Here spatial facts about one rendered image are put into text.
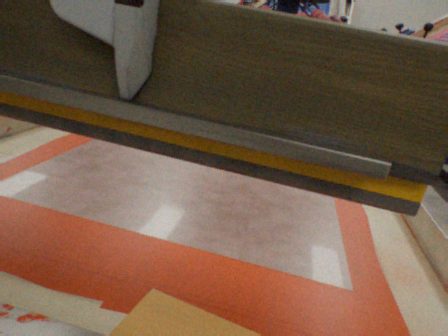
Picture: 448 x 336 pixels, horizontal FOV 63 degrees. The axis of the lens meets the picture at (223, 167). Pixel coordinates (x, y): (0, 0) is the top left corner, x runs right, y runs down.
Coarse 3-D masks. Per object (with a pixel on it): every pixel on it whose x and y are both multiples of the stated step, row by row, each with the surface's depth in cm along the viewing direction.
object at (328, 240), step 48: (192, 192) 42; (240, 192) 44; (288, 192) 47; (192, 240) 32; (240, 240) 34; (288, 240) 35; (336, 240) 37; (144, 288) 25; (192, 288) 26; (240, 288) 27; (288, 288) 28; (336, 288) 29; (384, 288) 31
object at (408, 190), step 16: (0, 96) 26; (16, 96) 25; (48, 112) 25; (64, 112) 25; (80, 112) 25; (112, 128) 25; (128, 128) 24; (144, 128) 24; (192, 144) 24; (208, 144) 24; (224, 144) 23; (256, 160) 23; (272, 160) 23; (288, 160) 23; (320, 176) 23; (336, 176) 23; (352, 176) 22; (384, 192) 22; (400, 192) 22; (416, 192) 22
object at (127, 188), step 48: (48, 144) 47; (96, 144) 51; (0, 192) 34; (48, 192) 36; (96, 192) 37; (144, 192) 39; (0, 240) 28; (48, 240) 29; (96, 240) 30; (144, 240) 31; (48, 288) 24; (96, 288) 25
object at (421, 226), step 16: (0, 128) 46; (16, 128) 49; (32, 128) 52; (432, 192) 46; (432, 208) 40; (416, 224) 41; (432, 224) 37; (416, 240) 40; (432, 240) 36; (432, 256) 35; (0, 304) 18; (0, 320) 17; (16, 320) 17; (32, 320) 17; (48, 320) 17
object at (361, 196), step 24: (24, 120) 26; (48, 120) 25; (72, 120) 25; (120, 144) 25; (144, 144) 24; (168, 144) 24; (216, 168) 24; (240, 168) 24; (264, 168) 23; (336, 192) 23; (360, 192) 22
